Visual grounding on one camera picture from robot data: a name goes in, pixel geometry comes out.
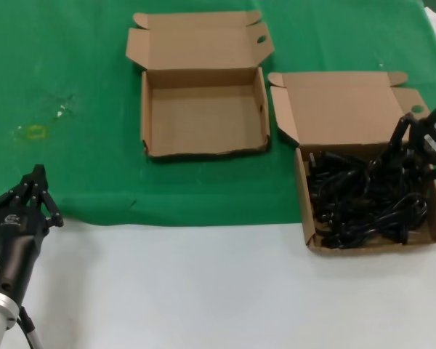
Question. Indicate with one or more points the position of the deep open cardboard box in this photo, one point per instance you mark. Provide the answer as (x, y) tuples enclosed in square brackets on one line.
[(349, 109)]

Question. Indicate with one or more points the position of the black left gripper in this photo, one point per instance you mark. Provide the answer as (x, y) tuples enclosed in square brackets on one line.
[(14, 236)]

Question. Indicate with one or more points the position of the green tablecloth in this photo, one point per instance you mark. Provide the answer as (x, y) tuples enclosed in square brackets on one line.
[(58, 54)]

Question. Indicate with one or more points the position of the shallow open cardboard box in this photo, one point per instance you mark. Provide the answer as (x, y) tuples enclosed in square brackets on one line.
[(203, 120)]

